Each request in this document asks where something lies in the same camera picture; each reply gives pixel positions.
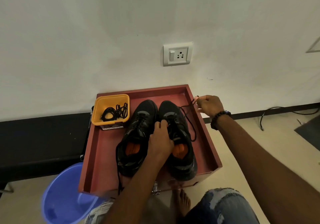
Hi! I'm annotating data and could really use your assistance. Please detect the person's left hand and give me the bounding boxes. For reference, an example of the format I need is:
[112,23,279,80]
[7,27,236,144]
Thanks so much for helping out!
[147,120,175,161]

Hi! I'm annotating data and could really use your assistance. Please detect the person's right hand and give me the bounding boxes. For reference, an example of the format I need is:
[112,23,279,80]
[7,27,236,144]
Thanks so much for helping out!
[195,95,225,119]

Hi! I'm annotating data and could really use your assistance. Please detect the black shoelace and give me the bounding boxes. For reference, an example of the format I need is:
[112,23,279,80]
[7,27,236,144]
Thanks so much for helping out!
[178,96,200,142]

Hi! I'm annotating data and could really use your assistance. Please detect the black sneaker orange insole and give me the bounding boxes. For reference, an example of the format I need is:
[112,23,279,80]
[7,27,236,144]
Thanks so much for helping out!
[158,100,198,181]
[116,100,158,195]

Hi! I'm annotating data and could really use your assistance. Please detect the person's left forearm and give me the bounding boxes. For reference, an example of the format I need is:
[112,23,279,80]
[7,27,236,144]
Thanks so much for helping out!
[104,154,173,224]

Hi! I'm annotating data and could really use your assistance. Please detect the person's right forearm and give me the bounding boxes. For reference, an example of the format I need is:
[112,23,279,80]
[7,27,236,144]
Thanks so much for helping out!
[214,114,320,224]

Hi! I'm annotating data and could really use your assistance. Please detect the bundle of black shoelaces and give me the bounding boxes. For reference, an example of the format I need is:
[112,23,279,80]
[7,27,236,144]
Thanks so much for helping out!
[100,103,128,122]

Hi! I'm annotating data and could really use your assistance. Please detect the metal latch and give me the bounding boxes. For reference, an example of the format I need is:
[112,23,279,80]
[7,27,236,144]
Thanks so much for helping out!
[151,181,161,196]

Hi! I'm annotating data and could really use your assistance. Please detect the yellow plastic container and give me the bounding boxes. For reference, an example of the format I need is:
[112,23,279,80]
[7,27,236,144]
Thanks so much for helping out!
[91,94,130,131]

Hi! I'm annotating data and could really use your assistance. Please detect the red wooden tray box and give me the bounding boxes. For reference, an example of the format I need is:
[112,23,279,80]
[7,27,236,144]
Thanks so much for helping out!
[78,84,223,199]

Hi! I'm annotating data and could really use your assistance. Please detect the person's bare foot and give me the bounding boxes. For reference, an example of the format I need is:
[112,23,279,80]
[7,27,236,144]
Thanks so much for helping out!
[171,189,191,218]

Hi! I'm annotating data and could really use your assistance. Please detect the person's ripped blue jeans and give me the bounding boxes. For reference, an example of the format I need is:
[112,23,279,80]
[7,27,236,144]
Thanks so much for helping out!
[84,188,260,224]

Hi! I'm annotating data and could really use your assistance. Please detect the dark grey floor mat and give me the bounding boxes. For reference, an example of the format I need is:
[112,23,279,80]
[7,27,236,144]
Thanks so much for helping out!
[294,114,320,152]

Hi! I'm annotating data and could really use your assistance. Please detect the blue plastic bucket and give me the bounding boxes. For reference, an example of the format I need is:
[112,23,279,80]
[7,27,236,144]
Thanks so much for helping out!
[41,162,105,224]

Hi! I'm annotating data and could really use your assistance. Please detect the black beaded bracelet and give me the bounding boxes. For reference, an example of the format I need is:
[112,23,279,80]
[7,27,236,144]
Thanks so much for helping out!
[210,111,232,131]

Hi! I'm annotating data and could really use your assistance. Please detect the white wall socket switch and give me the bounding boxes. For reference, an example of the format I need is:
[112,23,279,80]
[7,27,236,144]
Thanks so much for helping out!
[163,42,194,67]

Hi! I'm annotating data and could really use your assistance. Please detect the black cable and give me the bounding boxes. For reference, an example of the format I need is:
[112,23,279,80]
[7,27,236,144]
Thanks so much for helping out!
[260,106,320,131]

